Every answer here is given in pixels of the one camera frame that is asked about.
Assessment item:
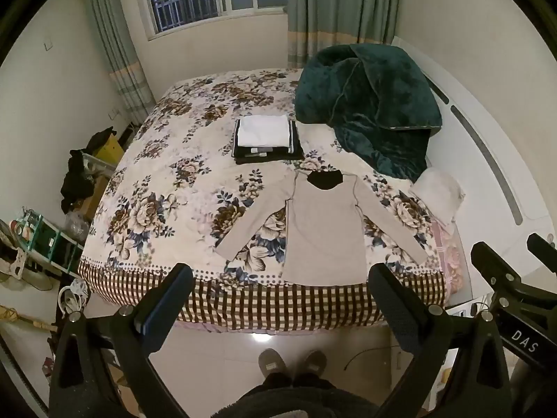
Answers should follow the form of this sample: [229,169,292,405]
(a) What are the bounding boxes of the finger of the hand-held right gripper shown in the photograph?
[526,233,557,268]
[470,241,540,314]

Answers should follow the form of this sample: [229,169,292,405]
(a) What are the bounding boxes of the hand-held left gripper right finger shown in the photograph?
[368,263,513,418]

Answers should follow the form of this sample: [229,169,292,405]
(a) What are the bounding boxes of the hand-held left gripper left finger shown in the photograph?
[48,263,196,418]

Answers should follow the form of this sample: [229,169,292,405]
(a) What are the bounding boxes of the beige long-sleeve shirt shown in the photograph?
[215,168,428,283]

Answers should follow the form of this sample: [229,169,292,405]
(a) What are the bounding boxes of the black clothes pile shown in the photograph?
[60,126,116,215]

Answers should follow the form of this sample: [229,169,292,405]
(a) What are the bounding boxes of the black folded clothes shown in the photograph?
[233,117,305,165]

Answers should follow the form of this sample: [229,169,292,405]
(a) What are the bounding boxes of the pink floral pillow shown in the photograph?
[429,220,470,299]

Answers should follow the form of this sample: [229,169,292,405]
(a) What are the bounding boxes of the white shoes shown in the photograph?
[58,279,91,319]

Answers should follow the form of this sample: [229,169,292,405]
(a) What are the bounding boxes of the white pillow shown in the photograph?
[409,168,465,227]

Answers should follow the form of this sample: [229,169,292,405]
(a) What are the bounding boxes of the grey slipper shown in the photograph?
[258,348,288,379]
[300,349,328,379]

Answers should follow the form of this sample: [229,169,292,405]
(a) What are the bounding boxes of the white headboard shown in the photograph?
[392,35,557,308]

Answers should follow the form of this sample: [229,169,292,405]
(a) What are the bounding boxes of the teal storage rack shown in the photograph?
[9,208,85,276]

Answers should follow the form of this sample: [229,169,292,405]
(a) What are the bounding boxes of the floral bedspread bed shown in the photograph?
[78,67,467,330]

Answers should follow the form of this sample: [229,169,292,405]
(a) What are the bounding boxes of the person's dark fleece clothing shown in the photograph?
[209,372,370,418]

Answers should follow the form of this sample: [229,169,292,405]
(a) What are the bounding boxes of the yellow box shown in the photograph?
[95,133,125,167]

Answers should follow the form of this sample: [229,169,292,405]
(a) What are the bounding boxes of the dark green plush blanket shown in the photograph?
[295,44,443,179]

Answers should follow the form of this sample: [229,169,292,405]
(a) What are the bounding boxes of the white folded cloth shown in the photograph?
[238,115,291,149]

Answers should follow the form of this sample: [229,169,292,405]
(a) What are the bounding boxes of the narrow green striped curtain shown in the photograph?
[80,0,156,128]

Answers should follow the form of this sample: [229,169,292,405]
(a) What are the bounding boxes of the wide green striped curtain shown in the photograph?
[286,0,400,70]

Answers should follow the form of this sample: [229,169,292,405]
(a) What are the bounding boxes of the black floor cable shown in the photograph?
[344,344,399,371]

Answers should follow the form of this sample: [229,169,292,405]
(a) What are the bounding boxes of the wooden broom handle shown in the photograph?
[0,305,57,332]

